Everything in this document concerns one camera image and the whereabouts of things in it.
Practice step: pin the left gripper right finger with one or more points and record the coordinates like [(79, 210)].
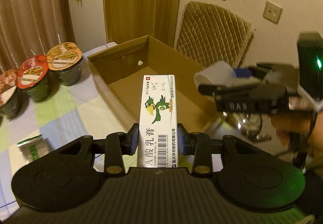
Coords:
[(196, 144)]

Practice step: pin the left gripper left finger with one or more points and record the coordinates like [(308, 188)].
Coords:
[(119, 144)]

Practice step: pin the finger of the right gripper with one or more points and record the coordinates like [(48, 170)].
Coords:
[(249, 98), (262, 69)]

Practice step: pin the white paper cup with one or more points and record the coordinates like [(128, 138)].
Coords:
[(220, 73)]

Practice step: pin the white ointment box with parrot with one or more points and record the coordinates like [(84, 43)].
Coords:
[(158, 143)]

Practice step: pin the silver green tea pouch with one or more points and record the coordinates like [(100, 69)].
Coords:
[(33, 148)]

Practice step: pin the right hand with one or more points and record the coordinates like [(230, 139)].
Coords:
[(299, 122)]

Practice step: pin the checkered tablecloth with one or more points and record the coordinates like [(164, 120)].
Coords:
[(71, 112)]

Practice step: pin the quilted beige chair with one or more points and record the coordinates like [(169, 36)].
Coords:
[(209, 33)]

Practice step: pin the brown cardboard box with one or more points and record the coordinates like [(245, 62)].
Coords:
[(118, 74)]

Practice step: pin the orange lid noodle bowl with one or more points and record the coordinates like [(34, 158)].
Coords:
[(64, 60)]

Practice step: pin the dark red lid noodle bowl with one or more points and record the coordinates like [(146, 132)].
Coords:
[(10, 94)]

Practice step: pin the brown curtain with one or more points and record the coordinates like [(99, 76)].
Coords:
[(32, 27)]

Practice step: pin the single wall socket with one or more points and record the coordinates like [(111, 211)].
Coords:
[(272, 12)]

